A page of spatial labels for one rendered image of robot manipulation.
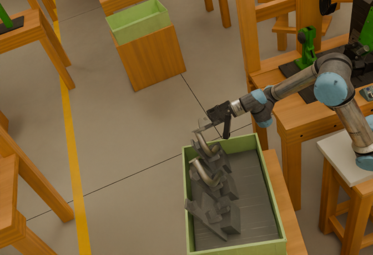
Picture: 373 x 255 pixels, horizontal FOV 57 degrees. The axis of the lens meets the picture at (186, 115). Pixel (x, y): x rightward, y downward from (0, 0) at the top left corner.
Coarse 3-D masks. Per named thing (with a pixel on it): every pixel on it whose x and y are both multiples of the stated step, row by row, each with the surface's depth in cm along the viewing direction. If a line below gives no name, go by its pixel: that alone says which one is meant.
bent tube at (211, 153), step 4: (200, 132) 162; (196, 136) 162; (200, 136) 161; (200, 140) 161; (204, 140) 162; (200, 144) 162; (204, 144) 161; (204, 148) 161; (208, 148) 162; (216, 148) 178; (208, 152) 162; (212, 152) 164; (216, 152) 175; (212, 156) 166
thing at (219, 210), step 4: (216, 204) 156; (216, 208) 156; (220, 208) 156; (224, 208) 154; (228, 208) 155; (208, 212) 147; (216, 212) 156; (220, 212) 155; (224, 212) 154; (208, 216) 147; (212, 216) 148; (216, 216) 146; (220, 216) 146; (208, 220) 147; (212, 220) 146; (216, 220) 145; (220, 220) 145
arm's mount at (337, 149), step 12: (324, 144) 177; (336, 144) 175; (348, 144) 173; (336, 156) 170; (348, 156) 168; (336, 168) 167; (348, 168) 164; (360, 168) 162; (348, 180) 159; (360, 180) 159
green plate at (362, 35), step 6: (372, 6) 189; (372, 12) 188; (366, 18) 193; (372, 18) 189; (366, 24) 194; (372, 24) 189; (366, 30) 194; (372, 30) 190; (360, 36) 200; (366, 36) 195; (372, 36) 190; (360, 42) 200; (366, 42) 195; (372, 42) 191
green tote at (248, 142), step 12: (228, 144) 187; (240, 144) 187; (252, 144) 188; (192, 156) 192; (264, 168) 165; (264, 180) 179; (276, 204) 150; (192, 216) 169; (276, 216) 150; (192, 228) 162; (192, 240) 156; (276, 240) 139; (192, 252) 143; (204, 252) 142; (216, 252) 142; (228, 252) 143; (240, 252) 144; (252, 252) 144; (264, 252) 145; (276, 252) 144
